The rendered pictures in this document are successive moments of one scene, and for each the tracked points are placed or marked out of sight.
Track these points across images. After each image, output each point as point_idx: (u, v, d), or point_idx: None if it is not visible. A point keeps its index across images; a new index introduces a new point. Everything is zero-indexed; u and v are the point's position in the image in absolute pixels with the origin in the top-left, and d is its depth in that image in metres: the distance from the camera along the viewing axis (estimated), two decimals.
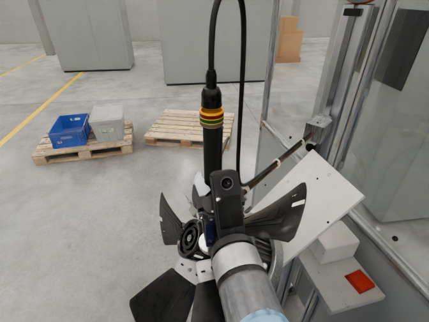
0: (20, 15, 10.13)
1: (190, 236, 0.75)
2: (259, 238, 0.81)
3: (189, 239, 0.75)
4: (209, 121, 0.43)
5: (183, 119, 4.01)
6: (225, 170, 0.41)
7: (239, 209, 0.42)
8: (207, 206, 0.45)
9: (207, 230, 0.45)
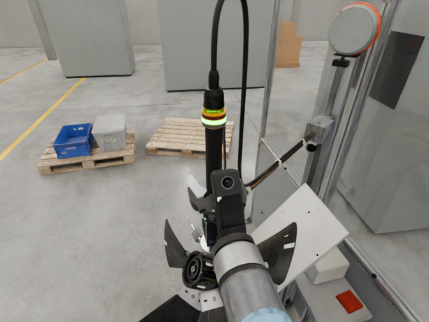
0: (22, 20, 10.22)
1: (193, 267, 0.84)
2: None
3: (193, 269, 0.84)
4: (211, 122, 0.43)
5: (184, 128, 4.09)
6: (226, 169, 0.41)
7: (240, 208, 0.42)
8: (207, 205, 0.45)
9: (208, 230, 0.45)
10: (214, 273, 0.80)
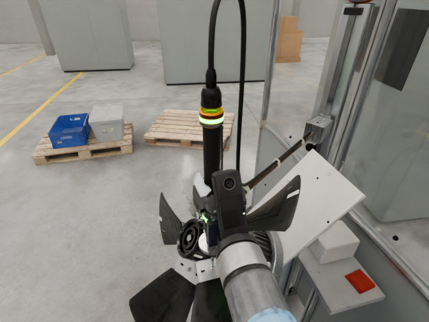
0: (20, 15, 10.13)
1: (189, 238, 0.75)
2: (259, 238, 0.81)
3: (188, 239, 0.75)
4: (209, 121, 0.43)
5: (183, 119, 4.00)
6: (227, 170, 0.42)
7: (242, 208, 0.42)
8: (209, 206, 0.45)
9: (210, 230, 0.45)
10: (195, 266, 0.72)
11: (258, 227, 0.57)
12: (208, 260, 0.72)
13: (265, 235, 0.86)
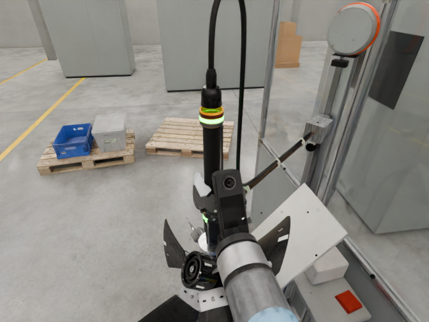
0: (22, 20, 10.22)
1: (192, 270, 0.83)
2: None
3: (190, 269, 0.84)
4: (209, 121, 0.43)
5: (184, 128, 4.09)
6: (228, 169, 0.42)
7: (242, 208, 0.42)
8: (209, 206, 0.45)
9: (210, 230, 0.45)
10: (197, 295, 0.81)
11: None
12: (209, 291, 0.82)
13: None
